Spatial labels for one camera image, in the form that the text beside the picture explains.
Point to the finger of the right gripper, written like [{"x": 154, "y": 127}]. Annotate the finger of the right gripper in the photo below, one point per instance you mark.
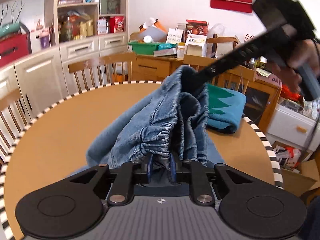
[{"x": 270, "y": 45}]

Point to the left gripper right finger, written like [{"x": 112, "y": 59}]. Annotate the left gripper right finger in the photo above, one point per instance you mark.
[{"x": 194, "y": 174}]

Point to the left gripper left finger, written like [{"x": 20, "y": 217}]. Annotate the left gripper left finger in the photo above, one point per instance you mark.
[{"x": 125, "y": 178}]

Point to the blue denim jeans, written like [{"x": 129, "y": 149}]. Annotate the blue denim jeans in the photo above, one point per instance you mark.
[{"x": 168, "y": 122}]

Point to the person right hand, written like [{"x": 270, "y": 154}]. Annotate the person right hand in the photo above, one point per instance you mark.
[{"x": 306, "y": 51}]

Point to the right wooden chair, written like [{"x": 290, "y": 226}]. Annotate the right wooden chair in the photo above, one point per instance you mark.
[{"x": 210, "y": 71}]

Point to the wooden sideboard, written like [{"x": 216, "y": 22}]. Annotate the wooden sideboard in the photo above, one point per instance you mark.
[{"x": 262, "y": 95}]

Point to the white carton box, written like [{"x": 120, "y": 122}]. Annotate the white carton box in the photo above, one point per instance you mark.
[{"x": 196, "y": 45}]

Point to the green navy folded sweater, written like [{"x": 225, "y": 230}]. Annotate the green navy folded sweater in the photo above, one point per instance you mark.
[{"x": 226, "y": 107}]

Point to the white drawer unit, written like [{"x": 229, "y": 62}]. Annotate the white drawer unit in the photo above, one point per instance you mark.
[{"x": 289, "y": 127}]

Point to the green plastic bin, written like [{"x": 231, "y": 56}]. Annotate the green plastic bin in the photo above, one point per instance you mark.
[{"x": 141, "y": 48}]

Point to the left wooden chair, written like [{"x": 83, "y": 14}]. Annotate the left wooden chair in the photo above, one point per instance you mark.
[{"x": 13, "y": 120}]

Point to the red snack box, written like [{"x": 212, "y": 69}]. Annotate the red snack box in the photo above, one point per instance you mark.
[{"x": 117, "y": 24}]

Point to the white cabinet with shelves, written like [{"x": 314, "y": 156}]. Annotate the white cabinet with shelves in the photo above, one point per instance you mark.
[{"x": 60, "y": 32}]

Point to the red storage box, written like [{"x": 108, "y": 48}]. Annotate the red storage box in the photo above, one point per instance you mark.
[{"x": 14, "y": 48}]

